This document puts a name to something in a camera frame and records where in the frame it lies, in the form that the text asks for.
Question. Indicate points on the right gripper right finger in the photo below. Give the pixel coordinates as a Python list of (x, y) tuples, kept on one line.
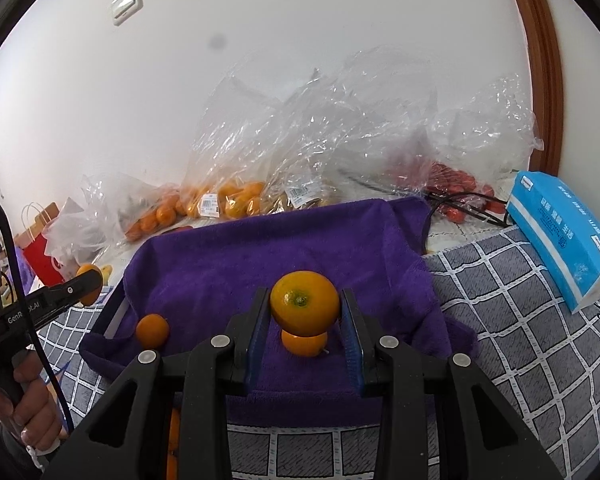
[(479, 434)]

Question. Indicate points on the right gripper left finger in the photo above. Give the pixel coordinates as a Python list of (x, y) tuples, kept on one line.
[(126, 434)]

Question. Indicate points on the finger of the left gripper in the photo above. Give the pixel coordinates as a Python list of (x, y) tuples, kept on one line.
[(57, 297)]

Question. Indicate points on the orange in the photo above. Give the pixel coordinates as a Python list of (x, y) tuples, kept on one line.
[(93, 283), (152, 331), (305, 303), (305, 347), (173, 446)]

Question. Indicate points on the person left hand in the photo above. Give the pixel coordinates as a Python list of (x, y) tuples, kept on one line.
[(36, 415)]

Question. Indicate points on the red paper shopping bag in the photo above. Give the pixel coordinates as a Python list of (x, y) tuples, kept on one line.
[(32, 241)]

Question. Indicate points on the black tray under towel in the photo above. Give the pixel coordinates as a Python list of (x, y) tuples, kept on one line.
[(112, 311)]

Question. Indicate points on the white plastic shopping bag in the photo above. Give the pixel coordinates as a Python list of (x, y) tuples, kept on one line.
[(73, 238)]

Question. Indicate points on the grey checked blanket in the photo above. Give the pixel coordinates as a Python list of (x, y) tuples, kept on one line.
[(543, 358)]

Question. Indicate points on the small clear bag of oranges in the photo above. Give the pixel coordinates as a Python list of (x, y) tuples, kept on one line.
[(126, 209)]

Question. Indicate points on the purple towel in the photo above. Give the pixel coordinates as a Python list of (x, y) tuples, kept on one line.
[(198, 279)]

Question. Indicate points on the blue tissue pack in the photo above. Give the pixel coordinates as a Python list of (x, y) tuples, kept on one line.
[(564, 233)]

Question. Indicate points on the clear bag of red fruit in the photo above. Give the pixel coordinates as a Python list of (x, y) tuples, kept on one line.
[(459, 160)]

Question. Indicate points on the large clear plastic bag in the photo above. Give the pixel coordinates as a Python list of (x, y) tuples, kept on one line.
[(357, 134)]

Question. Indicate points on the wall light switch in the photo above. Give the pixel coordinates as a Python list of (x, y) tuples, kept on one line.
[(121, 10)]

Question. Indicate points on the brown wooden door frame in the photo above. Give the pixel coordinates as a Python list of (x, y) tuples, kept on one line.
[(547, 82)]

